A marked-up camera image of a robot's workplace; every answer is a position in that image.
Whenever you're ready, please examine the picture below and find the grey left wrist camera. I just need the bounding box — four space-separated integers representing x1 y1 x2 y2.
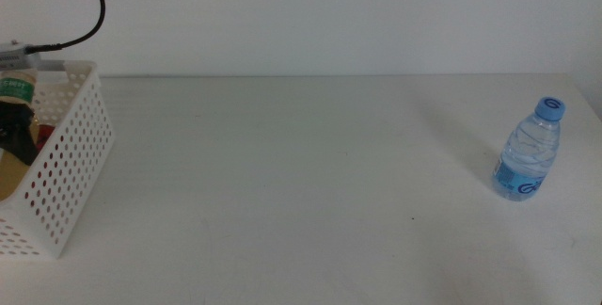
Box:
0 40 41 72

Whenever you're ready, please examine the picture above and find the clear water bottle blue cap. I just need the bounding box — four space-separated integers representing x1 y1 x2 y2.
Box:
491 96 567 202

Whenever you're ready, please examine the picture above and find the yellow tea bottle green label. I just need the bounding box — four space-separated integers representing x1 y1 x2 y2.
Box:
0 68 43 203

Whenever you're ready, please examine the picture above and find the white perforated plastic basket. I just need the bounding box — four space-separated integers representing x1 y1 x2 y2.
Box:
0 59 116 261

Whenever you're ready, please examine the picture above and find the red cola can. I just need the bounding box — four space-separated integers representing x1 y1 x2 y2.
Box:
36 123 57 153

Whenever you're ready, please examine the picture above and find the thick braided black cable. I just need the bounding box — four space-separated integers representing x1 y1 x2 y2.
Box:
24 0 107 55

